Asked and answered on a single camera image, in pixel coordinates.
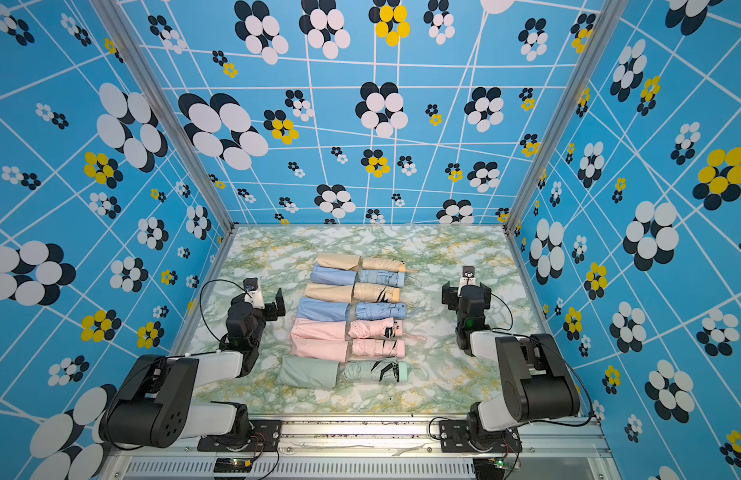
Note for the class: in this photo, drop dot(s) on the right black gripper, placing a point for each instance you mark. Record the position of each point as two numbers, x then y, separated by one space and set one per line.
451 296

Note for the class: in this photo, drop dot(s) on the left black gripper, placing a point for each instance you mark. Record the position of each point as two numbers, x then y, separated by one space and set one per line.
280 308

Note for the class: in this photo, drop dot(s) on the blue umbrella sleeve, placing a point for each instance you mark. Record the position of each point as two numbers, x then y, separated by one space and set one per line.
333 276
323 311

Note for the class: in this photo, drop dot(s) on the pink umbrella sleeve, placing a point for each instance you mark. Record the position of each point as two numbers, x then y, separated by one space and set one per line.
331 350
316 330

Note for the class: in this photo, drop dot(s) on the beige umbrella sleeve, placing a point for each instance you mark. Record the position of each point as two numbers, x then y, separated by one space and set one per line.
329 293
339 261

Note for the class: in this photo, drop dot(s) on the blue umbrella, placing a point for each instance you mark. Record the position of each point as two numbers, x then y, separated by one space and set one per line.
380 311
382 277

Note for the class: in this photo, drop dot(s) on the green umbrella sleeve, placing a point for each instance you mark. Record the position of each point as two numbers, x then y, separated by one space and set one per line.
308 373

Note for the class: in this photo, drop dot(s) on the beige umbrella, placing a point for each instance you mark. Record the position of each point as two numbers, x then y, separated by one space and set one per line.
375 293
386 264

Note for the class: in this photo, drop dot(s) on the pink umbrella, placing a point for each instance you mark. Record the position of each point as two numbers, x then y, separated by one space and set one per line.
376 348
374 329

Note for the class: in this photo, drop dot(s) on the green umbrella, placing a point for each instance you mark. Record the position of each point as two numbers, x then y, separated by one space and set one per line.
385 371

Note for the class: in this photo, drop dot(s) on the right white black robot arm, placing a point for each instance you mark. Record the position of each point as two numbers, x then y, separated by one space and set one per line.
536 383

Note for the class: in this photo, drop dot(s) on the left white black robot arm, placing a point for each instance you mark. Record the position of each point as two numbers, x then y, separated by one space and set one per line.
155 406

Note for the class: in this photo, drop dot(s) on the left circuit board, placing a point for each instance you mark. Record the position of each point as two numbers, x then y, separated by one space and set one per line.
233 466

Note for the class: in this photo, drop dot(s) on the circuit board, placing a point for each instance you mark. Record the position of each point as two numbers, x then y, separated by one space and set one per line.
492 469
233 466

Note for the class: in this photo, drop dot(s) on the right circuit board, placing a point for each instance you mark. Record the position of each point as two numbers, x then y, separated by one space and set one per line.
492 469

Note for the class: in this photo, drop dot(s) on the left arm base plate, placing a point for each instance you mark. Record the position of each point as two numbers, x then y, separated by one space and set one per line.
258 436

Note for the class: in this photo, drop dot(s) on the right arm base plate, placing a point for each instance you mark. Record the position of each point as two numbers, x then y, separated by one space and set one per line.
461 436

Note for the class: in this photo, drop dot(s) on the aluminium front rail frame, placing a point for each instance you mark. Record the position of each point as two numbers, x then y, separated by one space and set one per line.
377 447

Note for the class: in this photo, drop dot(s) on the right aluminium corner post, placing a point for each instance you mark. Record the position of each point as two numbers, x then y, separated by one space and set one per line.
605 26

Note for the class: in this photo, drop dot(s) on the aluminium corner post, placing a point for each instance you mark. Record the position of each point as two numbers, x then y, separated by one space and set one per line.
114 21
605 26

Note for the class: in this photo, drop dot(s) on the left aluminium corner post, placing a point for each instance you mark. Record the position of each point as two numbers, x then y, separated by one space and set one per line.
114 21

